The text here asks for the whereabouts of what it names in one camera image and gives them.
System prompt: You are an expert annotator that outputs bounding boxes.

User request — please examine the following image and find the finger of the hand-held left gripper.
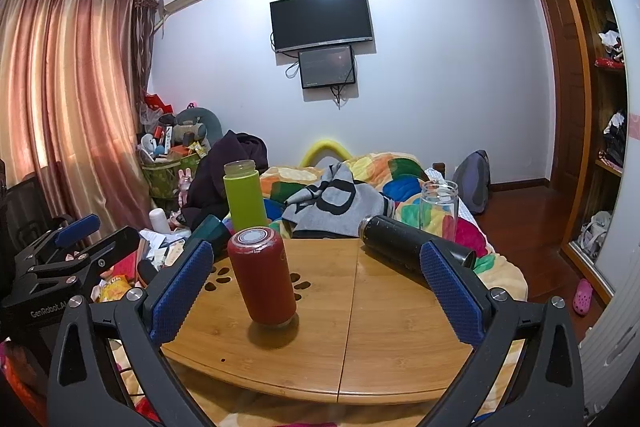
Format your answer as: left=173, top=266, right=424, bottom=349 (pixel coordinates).
left=25, top=227, right=142, bottom=294
left=12, top=213, right=102, bottom=269

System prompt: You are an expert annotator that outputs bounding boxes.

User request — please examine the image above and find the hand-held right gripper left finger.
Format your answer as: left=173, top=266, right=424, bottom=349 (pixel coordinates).
left=46, top=238, right=216, bottom=427

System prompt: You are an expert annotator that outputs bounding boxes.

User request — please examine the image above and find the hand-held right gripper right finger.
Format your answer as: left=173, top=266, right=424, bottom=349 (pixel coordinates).
left=419, top=241, right=586, bottom=427

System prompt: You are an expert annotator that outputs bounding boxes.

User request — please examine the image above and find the red bottle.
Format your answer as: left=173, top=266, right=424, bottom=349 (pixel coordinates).
left=227, top=227, right=299, bottom=327

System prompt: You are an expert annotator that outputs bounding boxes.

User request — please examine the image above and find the dark teal cup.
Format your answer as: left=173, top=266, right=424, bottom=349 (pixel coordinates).
left=189, top=214, right=233, bottom=255

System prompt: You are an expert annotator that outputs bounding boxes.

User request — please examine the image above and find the yellow snack bag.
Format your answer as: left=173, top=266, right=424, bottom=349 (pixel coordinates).
left=97, top=274, right=133, bottom=303

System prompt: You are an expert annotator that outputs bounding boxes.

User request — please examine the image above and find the white plastic bottle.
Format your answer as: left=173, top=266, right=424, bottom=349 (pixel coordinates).
left=149, top=208, right=171, bottom=233

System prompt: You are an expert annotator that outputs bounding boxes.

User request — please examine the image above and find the black thermos bottle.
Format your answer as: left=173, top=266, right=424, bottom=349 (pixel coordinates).
left=359, top=215, right=476, bottom=275

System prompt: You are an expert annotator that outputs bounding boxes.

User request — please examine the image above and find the clear glass jar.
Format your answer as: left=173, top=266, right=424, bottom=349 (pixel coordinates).
left=419, top=180, right=460, bottom=242

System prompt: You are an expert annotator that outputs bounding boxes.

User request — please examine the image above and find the green basket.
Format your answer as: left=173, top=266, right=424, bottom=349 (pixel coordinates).
left=141, top=154, right=201, bottom=202

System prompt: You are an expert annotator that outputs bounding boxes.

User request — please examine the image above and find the pink rabbit toy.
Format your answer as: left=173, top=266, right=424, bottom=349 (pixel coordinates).
left=176, top=168, right=194, bottom=208

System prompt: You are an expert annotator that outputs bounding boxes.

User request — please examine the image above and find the green bottle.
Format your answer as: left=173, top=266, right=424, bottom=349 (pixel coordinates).
left=223, top=160, right=271, bottom=233

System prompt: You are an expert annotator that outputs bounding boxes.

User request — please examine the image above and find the grey backpack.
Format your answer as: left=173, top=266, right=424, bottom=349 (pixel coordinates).
left=452, top=150, right=492, bottom=215

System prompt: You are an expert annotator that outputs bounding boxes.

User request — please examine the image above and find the dark hoodie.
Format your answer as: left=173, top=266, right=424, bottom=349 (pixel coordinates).
left=181, top=130, right=268, bottom=228

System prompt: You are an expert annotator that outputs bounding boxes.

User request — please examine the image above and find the pink curtain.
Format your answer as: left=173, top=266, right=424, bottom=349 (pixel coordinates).
left=0, top=0, right=155, bottom=230

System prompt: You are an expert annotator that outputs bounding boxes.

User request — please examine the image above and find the pink clog shoe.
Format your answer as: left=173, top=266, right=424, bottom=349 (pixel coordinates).
left=571, top=278, right=594, bottom=317

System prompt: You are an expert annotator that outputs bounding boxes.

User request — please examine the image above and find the red bag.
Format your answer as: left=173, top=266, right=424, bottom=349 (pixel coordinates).
left=142, top=91, right=174, bottom=114

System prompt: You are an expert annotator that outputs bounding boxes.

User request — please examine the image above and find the colourful patchwork blanket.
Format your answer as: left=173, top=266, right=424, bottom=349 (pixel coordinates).
left=260, top=152, right=528, bottom=305

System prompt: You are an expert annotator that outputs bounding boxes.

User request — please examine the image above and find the grey green plush toy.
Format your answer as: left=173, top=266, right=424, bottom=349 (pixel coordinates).
left=160, top=107, right=224, bottom=148

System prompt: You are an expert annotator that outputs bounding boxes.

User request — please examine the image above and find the grey handbag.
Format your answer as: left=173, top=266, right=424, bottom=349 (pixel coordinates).
left=577, top=211, right=614, bottom=258

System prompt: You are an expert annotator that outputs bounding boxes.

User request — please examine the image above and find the grey and black cloth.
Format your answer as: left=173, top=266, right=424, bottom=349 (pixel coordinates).
left=282, top=163, right=396, bottom=239

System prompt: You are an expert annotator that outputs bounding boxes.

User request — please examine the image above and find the white sliding door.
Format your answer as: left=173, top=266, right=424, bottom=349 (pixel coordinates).
left=565, top=0, right=640, bottom=427

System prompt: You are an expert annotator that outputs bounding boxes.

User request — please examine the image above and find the yellow foam tube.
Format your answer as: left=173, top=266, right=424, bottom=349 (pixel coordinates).
left=300, top=138, right=357, bottom=168

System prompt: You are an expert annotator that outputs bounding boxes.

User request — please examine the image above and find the wooden wardrobe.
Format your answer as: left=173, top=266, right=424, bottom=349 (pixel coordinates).
left=460, top=0, right=631, bottom=308

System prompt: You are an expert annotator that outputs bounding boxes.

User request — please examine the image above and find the small black monitor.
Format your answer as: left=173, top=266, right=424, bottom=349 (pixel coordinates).
left=298, top=45, right=357, bottom=90

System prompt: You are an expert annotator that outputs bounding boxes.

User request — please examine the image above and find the black wall television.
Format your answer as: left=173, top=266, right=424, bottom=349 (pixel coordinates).
left=269, top=0, right=375, bottom=54

